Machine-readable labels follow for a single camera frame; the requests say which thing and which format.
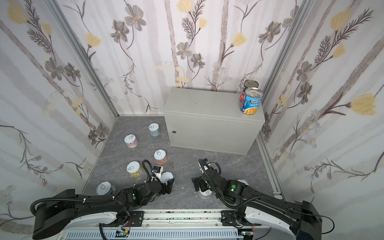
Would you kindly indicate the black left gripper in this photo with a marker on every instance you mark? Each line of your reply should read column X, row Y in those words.
column 163, row 186

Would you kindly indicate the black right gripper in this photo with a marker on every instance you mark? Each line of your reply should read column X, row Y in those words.
column 202, row 183

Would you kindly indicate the grey-label small can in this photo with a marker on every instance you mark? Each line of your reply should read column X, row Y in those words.
column 166, row 176

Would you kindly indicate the blue soup can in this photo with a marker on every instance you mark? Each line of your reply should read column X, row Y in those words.
column 251, row 100

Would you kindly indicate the red and navy tall can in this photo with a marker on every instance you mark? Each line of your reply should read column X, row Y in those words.
column 248, row 84

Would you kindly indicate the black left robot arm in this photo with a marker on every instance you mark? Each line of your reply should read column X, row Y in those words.
column 53, row 214

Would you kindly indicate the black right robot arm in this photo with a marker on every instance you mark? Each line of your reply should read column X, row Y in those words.
column 303, row 220

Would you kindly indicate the brown-label small can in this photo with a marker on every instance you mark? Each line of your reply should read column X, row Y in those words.
column 206, row 194

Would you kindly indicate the orange small can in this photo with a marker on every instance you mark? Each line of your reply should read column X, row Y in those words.
column 160, row 156

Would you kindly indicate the yellow small can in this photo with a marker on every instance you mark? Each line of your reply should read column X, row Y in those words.
column 134, row 169

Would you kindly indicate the green small can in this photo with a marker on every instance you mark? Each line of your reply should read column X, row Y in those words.
column 244, row 182

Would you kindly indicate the teal small can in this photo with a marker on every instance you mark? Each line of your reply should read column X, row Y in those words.
column 154, row 129

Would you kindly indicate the pink small can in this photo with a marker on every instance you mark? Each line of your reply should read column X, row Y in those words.
column 131, row 141

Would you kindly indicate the grey metal cabinet box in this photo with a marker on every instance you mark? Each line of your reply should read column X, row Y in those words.
column 210, row 121

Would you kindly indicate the white can near left base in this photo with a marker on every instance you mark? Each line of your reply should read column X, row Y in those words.
column 105, row 188

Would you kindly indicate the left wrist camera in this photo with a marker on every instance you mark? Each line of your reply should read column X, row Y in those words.
column 157, row 172

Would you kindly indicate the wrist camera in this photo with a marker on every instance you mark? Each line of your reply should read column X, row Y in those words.
column 157, row 172
column 205, row 164

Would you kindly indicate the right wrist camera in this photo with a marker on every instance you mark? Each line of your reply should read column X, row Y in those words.
column 205, row 164

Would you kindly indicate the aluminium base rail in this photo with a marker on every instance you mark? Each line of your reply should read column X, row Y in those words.
column 184, row 219

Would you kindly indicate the white slotted cable duct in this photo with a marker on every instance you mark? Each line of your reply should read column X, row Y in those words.
column 156, row 234

